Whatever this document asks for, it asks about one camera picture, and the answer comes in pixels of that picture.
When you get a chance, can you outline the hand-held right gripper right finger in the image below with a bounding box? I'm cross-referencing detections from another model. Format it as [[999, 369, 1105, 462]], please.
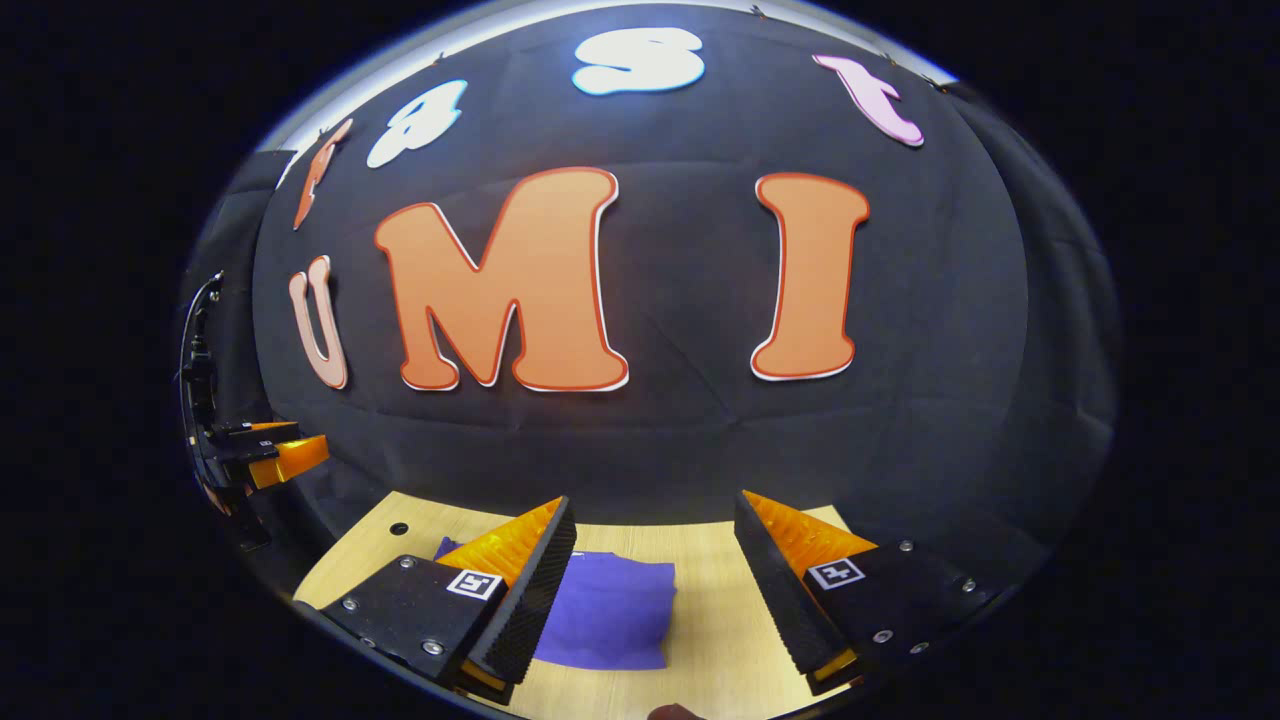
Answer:
[[734, 489, 1008, 699]]

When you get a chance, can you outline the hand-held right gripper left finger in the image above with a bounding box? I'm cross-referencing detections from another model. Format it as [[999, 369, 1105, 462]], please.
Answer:
[[292, 495, 579, 707]]

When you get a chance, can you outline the purple shirt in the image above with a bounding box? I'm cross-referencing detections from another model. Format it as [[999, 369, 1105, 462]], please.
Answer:
[[435, 537, 678, 671]]

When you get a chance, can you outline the black backdrop cloth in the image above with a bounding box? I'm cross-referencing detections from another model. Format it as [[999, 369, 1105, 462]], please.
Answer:
[[180, 0, 1119, 591]]

